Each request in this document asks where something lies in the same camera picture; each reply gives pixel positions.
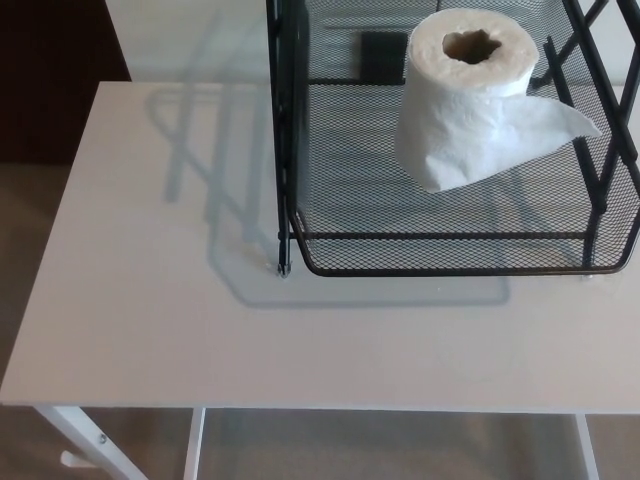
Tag white toilet paper roll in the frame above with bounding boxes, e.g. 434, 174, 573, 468
393, 7, 604, 194

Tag black mesh file tray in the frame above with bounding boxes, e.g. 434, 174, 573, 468
264, 0, 640, 281

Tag black rectangular block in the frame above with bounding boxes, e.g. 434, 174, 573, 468
358, 30, 408, 84

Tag dark brown wooden cabinet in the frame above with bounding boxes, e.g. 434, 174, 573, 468
0, 0, 133, 164

